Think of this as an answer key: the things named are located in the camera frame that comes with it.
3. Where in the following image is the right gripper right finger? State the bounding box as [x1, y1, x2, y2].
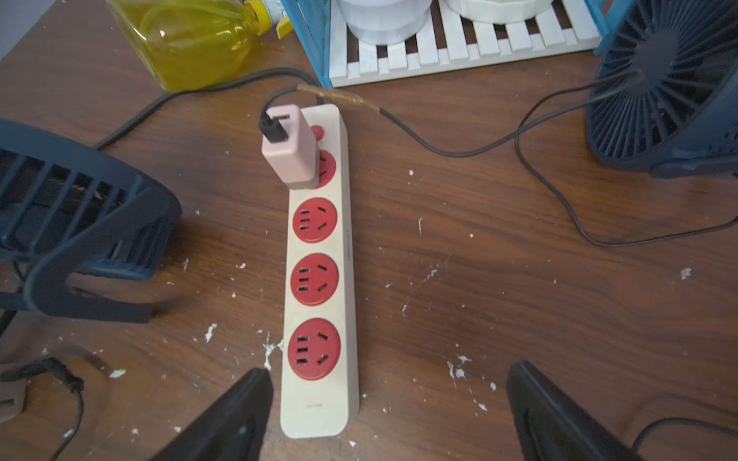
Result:
[505, 360, 640, 461]

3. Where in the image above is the blue white plant shelf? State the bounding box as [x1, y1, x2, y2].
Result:
[284, 0, 632, 88]

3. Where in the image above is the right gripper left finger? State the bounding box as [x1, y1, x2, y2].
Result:
[153, 368, 274, 460]

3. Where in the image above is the dark blue upright desk fan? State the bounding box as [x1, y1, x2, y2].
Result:
[586, 0, 737, 179]

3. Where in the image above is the pink usb power adapter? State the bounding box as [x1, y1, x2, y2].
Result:
[259, 105, 319, 190]

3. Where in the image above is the yellow spray bottle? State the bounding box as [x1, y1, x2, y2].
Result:
[107, 0, 294, 92]

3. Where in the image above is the dark blue flat desk fan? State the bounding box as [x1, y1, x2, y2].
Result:
[1, 119, 182, 324]

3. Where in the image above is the black power strip cord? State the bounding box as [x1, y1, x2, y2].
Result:
[91, 67, 325, 152]

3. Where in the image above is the beige red power strip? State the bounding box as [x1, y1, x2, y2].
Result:
[280, 104, 361, 439]

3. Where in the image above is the black orange fan cable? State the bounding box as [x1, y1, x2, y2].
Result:
[630, 417, 738, 456]

